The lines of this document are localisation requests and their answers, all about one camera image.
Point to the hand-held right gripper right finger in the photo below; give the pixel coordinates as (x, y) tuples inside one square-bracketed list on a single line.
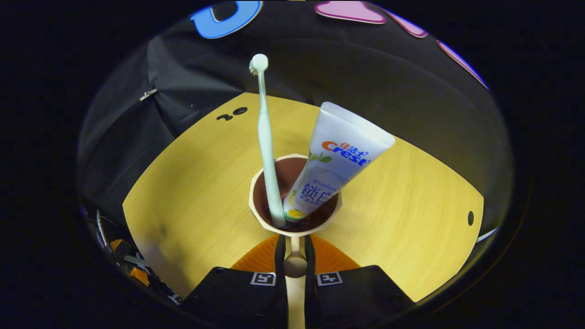
[(311, 297)]

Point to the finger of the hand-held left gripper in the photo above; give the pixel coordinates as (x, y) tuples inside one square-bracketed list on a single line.
[(118, 246), (138, 276)]

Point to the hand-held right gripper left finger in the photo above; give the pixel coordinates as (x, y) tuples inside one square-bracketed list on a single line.
[(281, 297)]

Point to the white toothpaste tube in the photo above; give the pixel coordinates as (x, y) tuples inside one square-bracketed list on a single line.
[(338, 155)]

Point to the pale green toothbrush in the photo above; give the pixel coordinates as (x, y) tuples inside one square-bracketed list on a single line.
[(266, 137)]

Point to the wooden desktop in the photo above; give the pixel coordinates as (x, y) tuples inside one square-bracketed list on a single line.
[(192, 192)]

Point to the silver metal clip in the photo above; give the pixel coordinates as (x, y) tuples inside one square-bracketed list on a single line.
[(148, 94)]

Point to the black backdrop cloth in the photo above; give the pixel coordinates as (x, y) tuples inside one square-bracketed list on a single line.
[(365, 77)]

